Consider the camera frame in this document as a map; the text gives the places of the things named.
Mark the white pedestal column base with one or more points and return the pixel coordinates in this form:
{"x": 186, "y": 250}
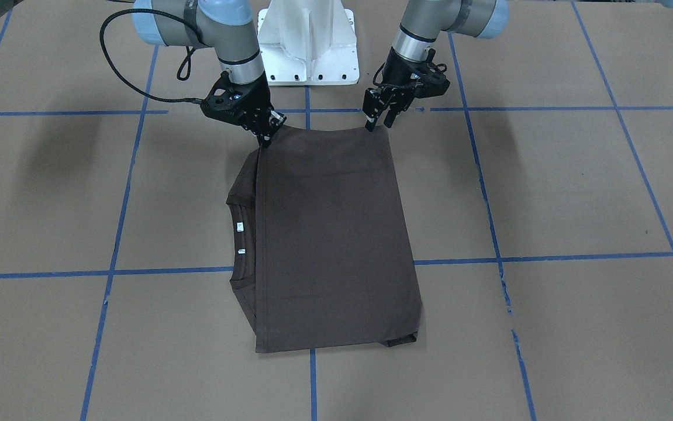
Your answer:
{"x": 310, "y": 43}

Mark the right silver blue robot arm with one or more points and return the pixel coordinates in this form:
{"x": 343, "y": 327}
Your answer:
{"x": 227, "y": 27}

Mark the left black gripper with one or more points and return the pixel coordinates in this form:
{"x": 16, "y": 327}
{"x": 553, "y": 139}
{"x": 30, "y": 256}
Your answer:
{"x": 397, "y": 73}

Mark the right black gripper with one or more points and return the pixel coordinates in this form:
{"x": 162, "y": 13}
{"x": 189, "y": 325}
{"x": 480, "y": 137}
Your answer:
{"x": 256, "y": 100}

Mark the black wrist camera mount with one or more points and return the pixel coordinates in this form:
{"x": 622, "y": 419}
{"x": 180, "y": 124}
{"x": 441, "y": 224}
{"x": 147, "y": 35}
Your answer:
{"x": 226, "y": 101}

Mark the dark brown t-shirt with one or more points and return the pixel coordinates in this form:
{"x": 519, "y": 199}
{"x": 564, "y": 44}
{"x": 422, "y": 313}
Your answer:
{"x": 321, "y": 248}

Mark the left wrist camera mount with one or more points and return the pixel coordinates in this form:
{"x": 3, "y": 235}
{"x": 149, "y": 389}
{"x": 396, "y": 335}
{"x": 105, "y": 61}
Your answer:
{"x": 430, "y": 78}

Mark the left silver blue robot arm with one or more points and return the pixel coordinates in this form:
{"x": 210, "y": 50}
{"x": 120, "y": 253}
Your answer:
{"x": 447, "y": 23}

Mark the brown paper table cover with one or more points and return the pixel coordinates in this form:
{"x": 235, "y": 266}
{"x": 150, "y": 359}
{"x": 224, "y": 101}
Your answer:
{"x": 538, "y": 194}

